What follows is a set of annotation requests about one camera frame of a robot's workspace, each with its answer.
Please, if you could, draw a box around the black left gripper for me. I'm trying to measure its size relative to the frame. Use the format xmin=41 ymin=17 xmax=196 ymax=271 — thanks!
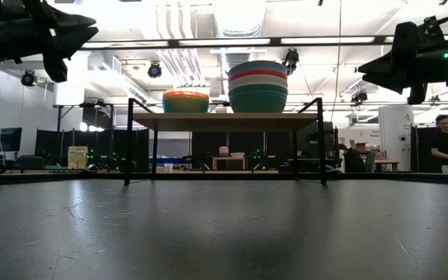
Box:
xmin=0 ymin=0 xmax=100 ymax=83

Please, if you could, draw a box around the small translucent blue bowl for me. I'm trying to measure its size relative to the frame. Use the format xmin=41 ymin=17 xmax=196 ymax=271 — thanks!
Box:
xmin=162 ymin=96 xmax=211 ymax=114

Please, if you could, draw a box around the large red bowl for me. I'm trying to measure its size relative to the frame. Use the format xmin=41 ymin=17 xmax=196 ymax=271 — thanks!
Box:
xmin=229 ymin=68 xmax=289 ymax=82

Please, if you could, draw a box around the large white bowl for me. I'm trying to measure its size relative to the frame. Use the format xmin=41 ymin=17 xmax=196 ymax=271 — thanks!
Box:
xmin=228 ymin=74 xmax=289 ymax=91

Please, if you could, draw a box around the large blue-grey bowl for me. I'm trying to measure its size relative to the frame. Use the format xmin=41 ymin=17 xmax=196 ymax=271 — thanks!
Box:
xmin=227 ymin=60 xmax=289 ymax=77

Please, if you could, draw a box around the large teal bowl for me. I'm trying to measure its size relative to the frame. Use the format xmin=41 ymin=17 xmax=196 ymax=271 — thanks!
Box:
xmin=228 ymin=83 xmax=289 ymax=114

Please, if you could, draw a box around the small translucent yellow bowl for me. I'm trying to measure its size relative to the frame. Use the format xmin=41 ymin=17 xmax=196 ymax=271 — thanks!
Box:
xmin=163 ymin=95 xmax=211 ymax=114

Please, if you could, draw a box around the white column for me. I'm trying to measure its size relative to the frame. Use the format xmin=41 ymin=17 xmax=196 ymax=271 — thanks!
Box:
xmin=378 ymin=104 xmax=415 ymax=172

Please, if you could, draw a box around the brown cardboard box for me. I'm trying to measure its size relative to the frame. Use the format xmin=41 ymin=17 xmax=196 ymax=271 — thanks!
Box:
xmin=348 ymin=138 xmax=369 ymax=153

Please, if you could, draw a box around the wooden desk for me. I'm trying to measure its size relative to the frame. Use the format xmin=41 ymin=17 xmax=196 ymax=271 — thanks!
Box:
xmin=371 ymin=158 xmax=400 ymax=172

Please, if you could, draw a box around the black room divider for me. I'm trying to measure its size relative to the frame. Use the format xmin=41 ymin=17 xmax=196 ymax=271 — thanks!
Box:
xmin=191 ymin=131 xmax=299 ymax=172
xmin=35 ymin=128 xmax=150 ymax=172

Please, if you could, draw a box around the beige cardboard box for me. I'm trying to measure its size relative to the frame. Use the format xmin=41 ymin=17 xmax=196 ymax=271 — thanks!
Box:
xmin=67 ymin=145 xmax=89 ymax=170

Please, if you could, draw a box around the black display screen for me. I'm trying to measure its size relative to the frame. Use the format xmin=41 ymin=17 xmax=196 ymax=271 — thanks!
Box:
xmin=0 ymin=127 xmax=23 ymax=153

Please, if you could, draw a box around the black case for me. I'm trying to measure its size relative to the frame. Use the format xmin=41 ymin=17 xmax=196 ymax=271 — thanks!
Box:
xmin=17 ymin=155 xmax=46 ymax=171

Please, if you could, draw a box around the overhead LED light bar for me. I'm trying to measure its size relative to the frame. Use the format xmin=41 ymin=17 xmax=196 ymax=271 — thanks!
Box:
xmin=78 ymin=35 xmax=396 ymax=51

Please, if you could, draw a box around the small wooden table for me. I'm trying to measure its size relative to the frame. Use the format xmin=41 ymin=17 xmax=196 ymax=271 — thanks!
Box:
xmin=211 ymin=155 xmax=248 ymax=171

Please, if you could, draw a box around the black table mat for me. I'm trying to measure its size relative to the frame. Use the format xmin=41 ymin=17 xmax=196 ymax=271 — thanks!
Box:
xmin=0 ymin=177 xmax=448 ymax=280

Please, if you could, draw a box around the black ceiling-hung camera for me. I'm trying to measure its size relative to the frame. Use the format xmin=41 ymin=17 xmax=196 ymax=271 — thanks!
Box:
xmin=20 ymin=69 xmax=37 ymax=87
xmin=350 ymin=89 xmax=368 ymax=105
xmin=147 ymin=61 xmax=163 ymax=79
xmin=282 ymin=47 xmax=300 ymax=75

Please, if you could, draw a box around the wooden shelf with black frame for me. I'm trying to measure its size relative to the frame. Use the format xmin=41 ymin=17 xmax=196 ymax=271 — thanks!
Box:
xmin=124 ymin=96 xmax=328 ymax=187

